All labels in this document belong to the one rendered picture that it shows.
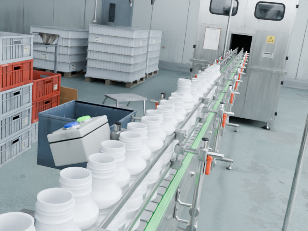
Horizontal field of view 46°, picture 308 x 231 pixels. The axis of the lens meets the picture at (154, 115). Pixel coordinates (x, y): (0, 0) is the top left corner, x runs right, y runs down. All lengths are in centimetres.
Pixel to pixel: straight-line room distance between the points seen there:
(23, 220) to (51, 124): 115
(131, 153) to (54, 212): 24
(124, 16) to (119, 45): 421
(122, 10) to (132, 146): 1110
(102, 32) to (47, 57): 146
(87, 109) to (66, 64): 635
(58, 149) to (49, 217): 41
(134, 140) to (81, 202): 18
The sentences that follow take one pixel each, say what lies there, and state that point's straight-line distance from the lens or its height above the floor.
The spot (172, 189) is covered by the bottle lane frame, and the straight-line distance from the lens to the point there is 81.
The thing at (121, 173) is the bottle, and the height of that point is 113.
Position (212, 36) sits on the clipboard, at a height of 125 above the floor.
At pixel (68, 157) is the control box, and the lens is 77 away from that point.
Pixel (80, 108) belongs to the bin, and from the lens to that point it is 176.
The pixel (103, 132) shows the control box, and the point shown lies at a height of 109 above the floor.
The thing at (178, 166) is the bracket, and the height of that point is 104.
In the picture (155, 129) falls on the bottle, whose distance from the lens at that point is 69.
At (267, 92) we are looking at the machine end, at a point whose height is 55.
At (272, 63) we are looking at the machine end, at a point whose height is 98.
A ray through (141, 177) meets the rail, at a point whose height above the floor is 111.
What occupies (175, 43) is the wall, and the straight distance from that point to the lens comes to 1122.
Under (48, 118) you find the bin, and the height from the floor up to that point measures 93.
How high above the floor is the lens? 134
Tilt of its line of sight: 14 degrees down
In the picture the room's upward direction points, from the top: 7 degrees clockwise
